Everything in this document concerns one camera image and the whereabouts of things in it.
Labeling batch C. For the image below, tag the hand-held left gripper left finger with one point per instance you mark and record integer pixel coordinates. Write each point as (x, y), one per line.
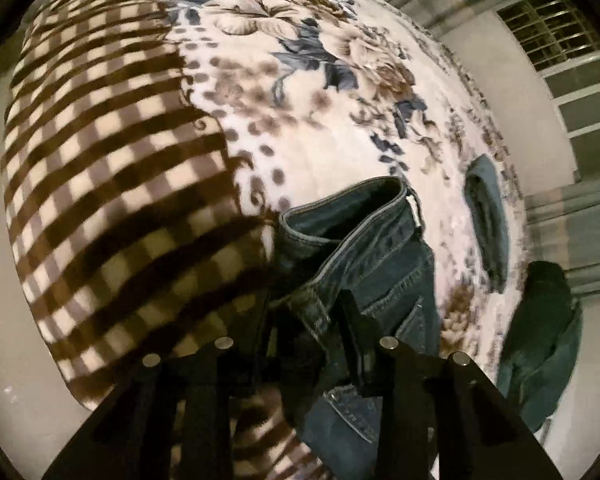
(275, 345)

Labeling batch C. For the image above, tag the blue denim pants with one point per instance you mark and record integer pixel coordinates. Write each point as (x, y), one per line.
(365, 255)
(487, 220)

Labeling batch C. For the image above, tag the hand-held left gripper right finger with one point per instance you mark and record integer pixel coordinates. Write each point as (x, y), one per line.
(352, 340)

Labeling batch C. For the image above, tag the dark green garment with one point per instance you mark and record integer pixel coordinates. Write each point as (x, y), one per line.
(540, 335)

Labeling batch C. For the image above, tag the folded blue denim pants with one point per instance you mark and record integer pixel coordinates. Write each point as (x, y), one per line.
(487, 220)

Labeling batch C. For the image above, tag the barred window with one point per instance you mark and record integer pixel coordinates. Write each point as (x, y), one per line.
(570, 65)

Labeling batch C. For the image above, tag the floral checkered blanket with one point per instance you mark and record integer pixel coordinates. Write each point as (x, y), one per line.
(145, 160)

